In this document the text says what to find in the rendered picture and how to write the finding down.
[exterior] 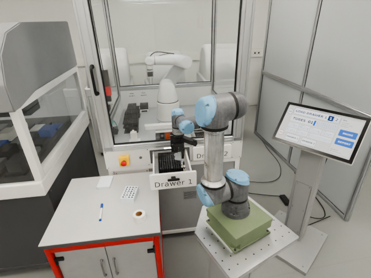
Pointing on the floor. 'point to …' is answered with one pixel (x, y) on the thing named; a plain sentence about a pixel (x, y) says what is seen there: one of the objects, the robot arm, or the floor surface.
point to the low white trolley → (105, 231)
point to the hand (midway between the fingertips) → (182, 160)
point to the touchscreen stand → (303, 214)
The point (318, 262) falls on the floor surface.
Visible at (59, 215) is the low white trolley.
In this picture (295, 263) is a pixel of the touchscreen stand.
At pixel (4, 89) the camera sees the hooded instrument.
